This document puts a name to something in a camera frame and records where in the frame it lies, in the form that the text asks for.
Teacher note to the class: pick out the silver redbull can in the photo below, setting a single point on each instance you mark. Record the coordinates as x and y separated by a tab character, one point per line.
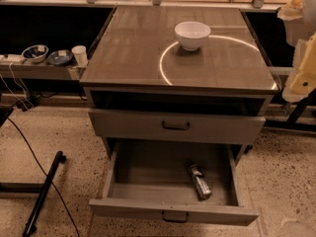
203	189

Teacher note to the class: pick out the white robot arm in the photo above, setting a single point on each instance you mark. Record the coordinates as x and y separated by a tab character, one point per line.
299	17

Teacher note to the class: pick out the closed upper drawer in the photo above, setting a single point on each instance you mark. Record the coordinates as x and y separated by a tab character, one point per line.
176	127

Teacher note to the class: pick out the wooden drawer cabinet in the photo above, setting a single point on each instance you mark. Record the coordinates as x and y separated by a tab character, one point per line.
140	66

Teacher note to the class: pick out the open lower drawer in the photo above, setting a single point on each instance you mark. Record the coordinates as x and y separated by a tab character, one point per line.
151	180

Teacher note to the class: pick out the white ceramic bowl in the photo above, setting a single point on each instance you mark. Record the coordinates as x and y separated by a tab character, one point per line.
191	35

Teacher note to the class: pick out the white paper cup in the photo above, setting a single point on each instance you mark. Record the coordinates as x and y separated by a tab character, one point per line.
80	54

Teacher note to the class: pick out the dark blue bowl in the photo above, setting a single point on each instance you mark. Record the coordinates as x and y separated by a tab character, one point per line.
60	57

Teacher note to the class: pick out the white patterned bowl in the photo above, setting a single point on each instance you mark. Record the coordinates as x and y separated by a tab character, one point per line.
35	53

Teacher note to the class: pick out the grey side shelf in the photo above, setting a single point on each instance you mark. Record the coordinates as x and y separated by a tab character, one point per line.
42	71

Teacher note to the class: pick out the white power strip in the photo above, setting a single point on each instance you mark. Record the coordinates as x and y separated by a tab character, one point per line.
15	58

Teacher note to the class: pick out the black metal stand leg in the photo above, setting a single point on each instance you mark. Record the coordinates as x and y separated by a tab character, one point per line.
30	227

